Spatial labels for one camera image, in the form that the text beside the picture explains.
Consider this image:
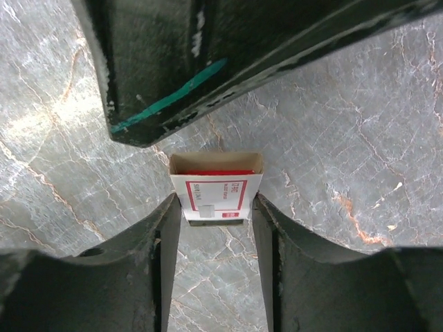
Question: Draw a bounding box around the red white staple box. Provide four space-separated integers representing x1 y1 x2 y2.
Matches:
169 151 263 227

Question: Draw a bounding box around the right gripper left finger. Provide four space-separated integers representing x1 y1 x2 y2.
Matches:
1 194 181 331

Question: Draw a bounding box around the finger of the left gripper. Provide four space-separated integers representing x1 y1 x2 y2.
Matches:
145 1 442 146
72 1 227 147

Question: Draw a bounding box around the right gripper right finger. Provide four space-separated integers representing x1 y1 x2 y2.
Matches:
252 194 442 331

